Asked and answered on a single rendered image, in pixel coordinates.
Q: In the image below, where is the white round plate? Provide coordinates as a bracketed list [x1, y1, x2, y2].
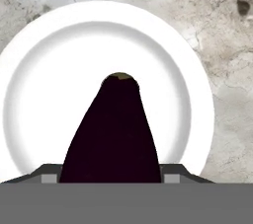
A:
[0, 0, 215, 185]

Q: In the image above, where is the dark purple eggplant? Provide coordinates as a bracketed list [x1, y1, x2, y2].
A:
[58, 72, 163, 185]

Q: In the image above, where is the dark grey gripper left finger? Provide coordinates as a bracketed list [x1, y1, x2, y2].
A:
[1, 163, 64, 185]

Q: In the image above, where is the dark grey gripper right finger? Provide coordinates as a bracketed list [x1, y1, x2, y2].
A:
[158, 163, 215, 185]

